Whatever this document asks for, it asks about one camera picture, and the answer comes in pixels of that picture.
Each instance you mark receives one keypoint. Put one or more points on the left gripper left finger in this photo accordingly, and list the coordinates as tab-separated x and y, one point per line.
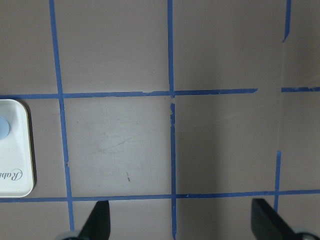
96	227

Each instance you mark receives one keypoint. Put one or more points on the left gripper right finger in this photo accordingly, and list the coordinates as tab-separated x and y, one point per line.
266	224

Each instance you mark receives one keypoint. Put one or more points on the front light blue cup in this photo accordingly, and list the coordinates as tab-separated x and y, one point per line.
4	128

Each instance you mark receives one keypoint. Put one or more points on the cream rabbit tray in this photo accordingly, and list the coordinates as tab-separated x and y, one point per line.
17	178

